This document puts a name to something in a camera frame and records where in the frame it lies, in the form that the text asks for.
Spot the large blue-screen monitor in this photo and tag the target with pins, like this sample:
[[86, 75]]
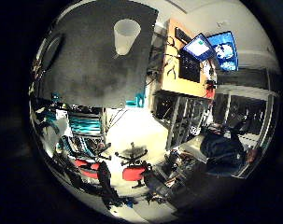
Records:
[[225, 51]]

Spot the translucent white plastic cup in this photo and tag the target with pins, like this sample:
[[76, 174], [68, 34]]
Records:
[[126, 37]]

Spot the metal frame rack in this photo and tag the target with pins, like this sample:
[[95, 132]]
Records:
[[175, 118]]

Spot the black panel on pegboard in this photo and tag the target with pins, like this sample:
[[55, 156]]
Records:
[[189, 68]]

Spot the red office chair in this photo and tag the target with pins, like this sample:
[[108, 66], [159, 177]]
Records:
[[133, 173], [86, 168]]

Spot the long metal shelf rack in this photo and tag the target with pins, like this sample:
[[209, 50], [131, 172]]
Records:
[[247, 93]]

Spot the shelf with teal bins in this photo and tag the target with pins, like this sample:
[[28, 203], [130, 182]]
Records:
[[85, 124]]

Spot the person in dark clothes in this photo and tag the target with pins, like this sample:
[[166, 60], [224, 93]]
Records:
[[222, 149]]

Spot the wooden desk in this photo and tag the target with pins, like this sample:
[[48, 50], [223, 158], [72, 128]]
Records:
[[170, 77]]

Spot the small blue-screen monitor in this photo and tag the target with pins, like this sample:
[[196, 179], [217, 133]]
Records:
[[198, 47]]

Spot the teal clamp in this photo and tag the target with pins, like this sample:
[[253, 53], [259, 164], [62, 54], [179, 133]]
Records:
[[137, 101]]

